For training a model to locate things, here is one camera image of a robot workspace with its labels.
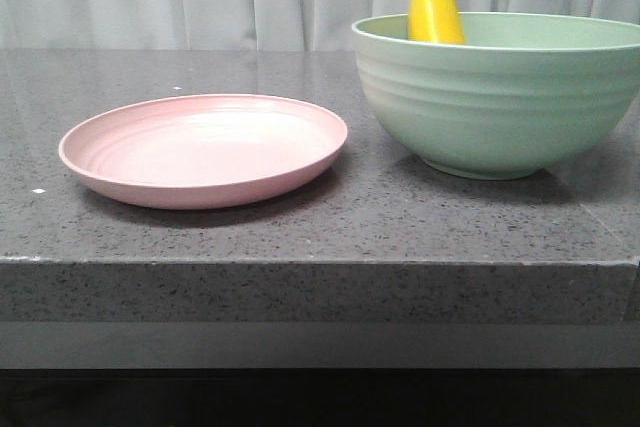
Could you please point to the yellow banana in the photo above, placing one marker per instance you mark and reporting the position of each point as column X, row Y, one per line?
column 435, row 21

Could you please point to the pink plate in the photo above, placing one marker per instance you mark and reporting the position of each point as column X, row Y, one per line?
column 203, row 151

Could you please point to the green ribbed bowl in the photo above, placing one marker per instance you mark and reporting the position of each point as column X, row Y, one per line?
column 523, row 92

